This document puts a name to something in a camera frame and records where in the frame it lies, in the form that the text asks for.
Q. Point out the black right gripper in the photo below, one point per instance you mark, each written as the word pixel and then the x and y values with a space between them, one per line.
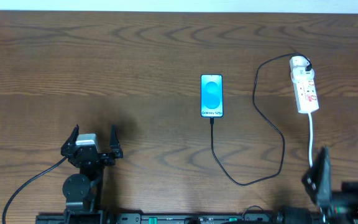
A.
pixel 317 185

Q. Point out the white usb charger plug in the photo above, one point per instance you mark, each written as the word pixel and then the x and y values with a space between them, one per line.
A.
pixel 300 75

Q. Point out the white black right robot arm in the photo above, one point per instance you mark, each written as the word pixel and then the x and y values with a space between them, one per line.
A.
pixel 304 213

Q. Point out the blue screen smartphone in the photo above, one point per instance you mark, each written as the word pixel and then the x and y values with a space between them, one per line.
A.
pixel 211 96

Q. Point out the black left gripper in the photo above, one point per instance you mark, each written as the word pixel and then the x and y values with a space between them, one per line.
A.
pixel 89 156

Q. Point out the white power strip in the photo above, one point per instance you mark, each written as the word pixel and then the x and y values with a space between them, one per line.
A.
pixel 305 93

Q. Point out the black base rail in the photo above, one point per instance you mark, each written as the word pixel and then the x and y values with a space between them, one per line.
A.
pixel 136 218

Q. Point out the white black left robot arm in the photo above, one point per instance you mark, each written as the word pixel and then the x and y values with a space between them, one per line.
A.
pixel 83 190

